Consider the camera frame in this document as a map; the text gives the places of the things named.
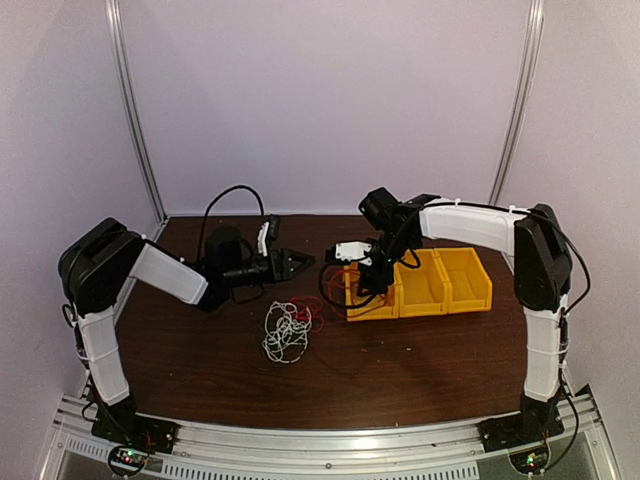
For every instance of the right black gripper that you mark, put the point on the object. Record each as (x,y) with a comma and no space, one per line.
(374,278)

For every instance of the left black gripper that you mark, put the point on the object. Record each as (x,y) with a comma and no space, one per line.
(280,266)

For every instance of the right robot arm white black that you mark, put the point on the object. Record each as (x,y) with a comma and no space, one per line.
(532,237)

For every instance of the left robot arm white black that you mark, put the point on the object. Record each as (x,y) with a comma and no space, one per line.
(98,269)

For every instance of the left yellow bin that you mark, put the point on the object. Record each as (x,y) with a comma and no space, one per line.
(382,307)

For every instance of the yellow bin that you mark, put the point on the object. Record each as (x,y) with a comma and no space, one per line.
(423,290)
(382,307)
(471,289)

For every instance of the middle yellow bin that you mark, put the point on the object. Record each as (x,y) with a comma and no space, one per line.
(423,290)

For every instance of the right yellow bin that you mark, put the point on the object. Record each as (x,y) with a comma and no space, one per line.
(471,289)

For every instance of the right circuit board with leds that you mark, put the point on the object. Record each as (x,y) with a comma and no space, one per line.
(530,461)

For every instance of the circuit board with leds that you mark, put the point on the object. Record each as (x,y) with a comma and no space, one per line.
(530,461)
(126,461)

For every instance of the left circuit board with leds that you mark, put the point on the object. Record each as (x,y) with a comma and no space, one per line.
(126,461)

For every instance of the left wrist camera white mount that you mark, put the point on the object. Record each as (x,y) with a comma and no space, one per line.
(267,234)

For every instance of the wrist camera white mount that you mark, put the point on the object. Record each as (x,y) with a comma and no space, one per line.
(350,252)
(267,234)

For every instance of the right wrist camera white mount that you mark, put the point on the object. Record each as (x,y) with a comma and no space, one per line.
(350,252)

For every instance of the front aluminium rail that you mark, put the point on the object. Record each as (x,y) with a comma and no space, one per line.
(451,450)

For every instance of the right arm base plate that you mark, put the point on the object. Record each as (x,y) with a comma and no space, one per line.
(519,429)

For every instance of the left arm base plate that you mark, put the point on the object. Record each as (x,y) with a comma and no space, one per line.
(148,434)

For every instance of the left aluminium frame post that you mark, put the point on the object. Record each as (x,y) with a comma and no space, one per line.
(123,72)

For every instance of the aluminium frame post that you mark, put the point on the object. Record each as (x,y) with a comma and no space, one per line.
(530,54)
(123,72)

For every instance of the right aluminium frame post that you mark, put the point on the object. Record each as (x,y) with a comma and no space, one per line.
(530,54)

